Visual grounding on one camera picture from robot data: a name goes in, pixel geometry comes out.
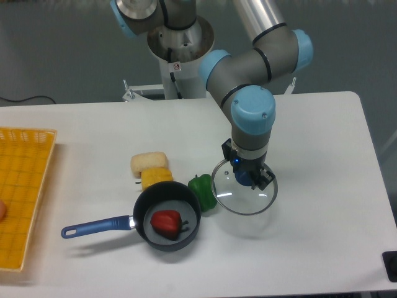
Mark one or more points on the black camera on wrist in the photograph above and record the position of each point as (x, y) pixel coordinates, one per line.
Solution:
(227, 149)

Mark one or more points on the green toy bell pepper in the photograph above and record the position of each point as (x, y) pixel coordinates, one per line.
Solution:
(201, 186)

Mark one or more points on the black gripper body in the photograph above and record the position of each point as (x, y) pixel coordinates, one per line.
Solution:
(242, 166)

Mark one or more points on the red toy bell pepper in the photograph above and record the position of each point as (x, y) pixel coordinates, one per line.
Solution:
(167, 223)

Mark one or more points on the beige toy bread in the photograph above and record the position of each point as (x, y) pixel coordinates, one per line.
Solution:
(143, 161)

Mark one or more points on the yellow toy corn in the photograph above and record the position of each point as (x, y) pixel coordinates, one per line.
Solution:
(152, 176)

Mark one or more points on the yellow woven basket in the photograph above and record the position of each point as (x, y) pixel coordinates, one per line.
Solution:
(25, 159)

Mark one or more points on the black pot blue handle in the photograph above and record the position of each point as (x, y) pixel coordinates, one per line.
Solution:
(168, 195)

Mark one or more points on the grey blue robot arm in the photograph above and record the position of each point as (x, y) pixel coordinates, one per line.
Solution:
(251, 111)

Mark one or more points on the black table corner device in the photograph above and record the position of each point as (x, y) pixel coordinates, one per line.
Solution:
(390, 262)

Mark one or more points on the glass pot lid blue knob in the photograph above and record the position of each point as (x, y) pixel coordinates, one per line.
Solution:
(239, 198)

